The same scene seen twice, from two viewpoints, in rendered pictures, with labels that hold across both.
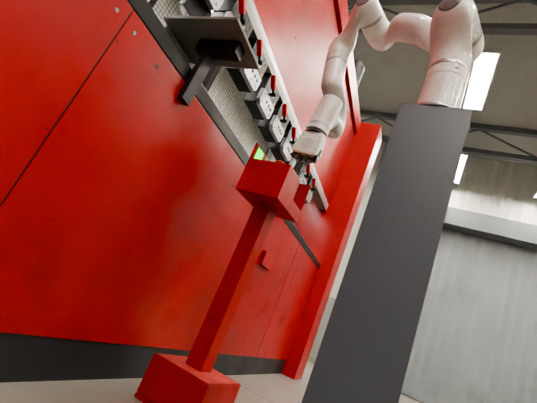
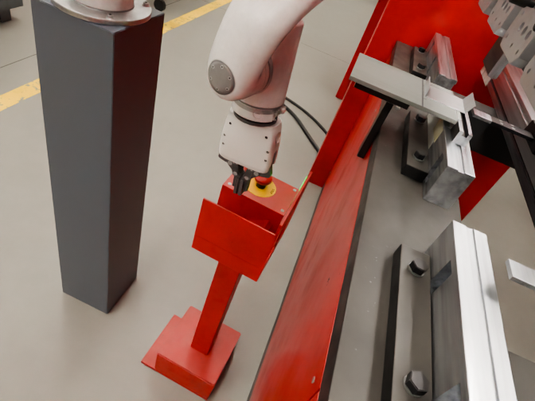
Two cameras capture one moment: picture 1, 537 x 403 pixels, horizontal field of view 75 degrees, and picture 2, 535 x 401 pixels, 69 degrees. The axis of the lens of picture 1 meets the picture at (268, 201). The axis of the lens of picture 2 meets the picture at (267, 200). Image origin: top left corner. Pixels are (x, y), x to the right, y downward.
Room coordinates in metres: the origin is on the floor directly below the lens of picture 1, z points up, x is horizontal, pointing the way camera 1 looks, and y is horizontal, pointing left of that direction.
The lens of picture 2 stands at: (1.73, -0.22, 1.33)
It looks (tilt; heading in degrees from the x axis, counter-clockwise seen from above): 41 degrees down; 158
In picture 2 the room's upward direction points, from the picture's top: 22 degrees clockwise
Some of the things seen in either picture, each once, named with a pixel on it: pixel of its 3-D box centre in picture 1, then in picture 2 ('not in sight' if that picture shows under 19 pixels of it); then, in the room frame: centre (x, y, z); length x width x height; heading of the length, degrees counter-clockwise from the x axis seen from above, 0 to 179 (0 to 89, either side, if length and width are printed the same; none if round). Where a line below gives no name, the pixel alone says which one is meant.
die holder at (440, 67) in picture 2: not in sight; (437, 65); (0.47, 0.72, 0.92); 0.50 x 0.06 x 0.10; 154
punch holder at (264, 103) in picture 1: (262, 97); not in sight; (1.48, 0.22, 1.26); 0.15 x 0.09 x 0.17; 154
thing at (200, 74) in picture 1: (207, 73); (369, 118); (0.88, 0.31, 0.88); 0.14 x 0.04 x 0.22; 64
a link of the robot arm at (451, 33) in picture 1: (452, 39); not in sight; (0.84, -0.33, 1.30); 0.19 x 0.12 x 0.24; 133
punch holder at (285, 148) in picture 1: (284, 143); not in sight; (1.84, 0.05, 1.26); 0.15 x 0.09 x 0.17; 154
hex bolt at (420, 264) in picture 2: not in sight; (418, 266); (1.40, 0.21, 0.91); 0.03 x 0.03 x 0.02
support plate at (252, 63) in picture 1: (212, 43); (404, 86); (0.90, 0.34, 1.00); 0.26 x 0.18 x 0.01; 64
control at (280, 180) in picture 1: (276, 183); (252, 209); (1.14, 0.00, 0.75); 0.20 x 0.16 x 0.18; 150
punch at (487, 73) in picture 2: (192, 11); (496, 59); (0.97, 0.48, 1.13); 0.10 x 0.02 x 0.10; 154
